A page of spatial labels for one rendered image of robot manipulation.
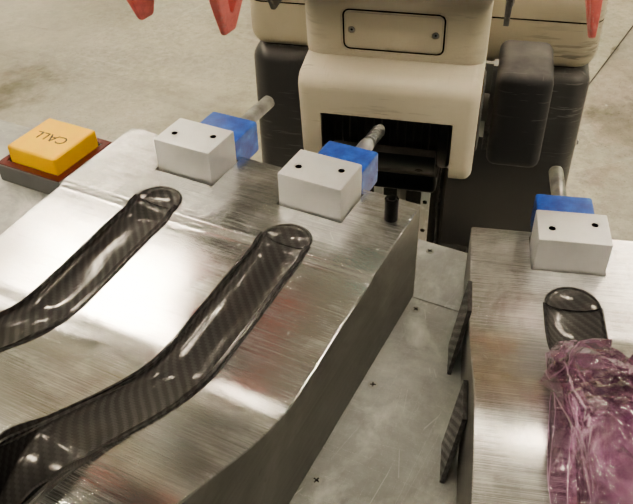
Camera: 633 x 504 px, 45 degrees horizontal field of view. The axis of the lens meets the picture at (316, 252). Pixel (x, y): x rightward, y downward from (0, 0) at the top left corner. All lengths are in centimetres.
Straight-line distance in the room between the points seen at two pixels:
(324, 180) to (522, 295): 16
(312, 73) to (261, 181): 38
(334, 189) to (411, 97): 42
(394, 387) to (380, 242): 10
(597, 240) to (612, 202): 164
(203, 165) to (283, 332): 17
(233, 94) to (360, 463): 220
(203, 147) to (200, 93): 208
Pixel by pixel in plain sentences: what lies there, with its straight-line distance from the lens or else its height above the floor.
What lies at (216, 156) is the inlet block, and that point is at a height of 91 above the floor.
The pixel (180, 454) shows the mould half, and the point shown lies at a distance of 38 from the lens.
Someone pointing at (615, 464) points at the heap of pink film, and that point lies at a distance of 38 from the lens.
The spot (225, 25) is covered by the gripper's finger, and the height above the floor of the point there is 101.
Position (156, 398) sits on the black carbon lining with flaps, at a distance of 44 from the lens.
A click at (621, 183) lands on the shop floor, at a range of 228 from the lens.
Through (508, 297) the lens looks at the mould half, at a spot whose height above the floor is 86.
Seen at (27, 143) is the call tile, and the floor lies 84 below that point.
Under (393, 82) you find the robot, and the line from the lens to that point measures 92.
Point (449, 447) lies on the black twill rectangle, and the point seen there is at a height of 83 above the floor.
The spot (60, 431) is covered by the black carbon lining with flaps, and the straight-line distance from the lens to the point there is 40.
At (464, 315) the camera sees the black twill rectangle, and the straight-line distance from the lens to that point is 52.
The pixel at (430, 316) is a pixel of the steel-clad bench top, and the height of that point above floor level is 80.
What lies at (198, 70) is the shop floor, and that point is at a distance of 281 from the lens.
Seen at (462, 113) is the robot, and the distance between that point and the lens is 93.
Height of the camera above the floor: 121
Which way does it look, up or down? 40 degrees down
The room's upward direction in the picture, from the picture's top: 2 degrees counter-clockwise
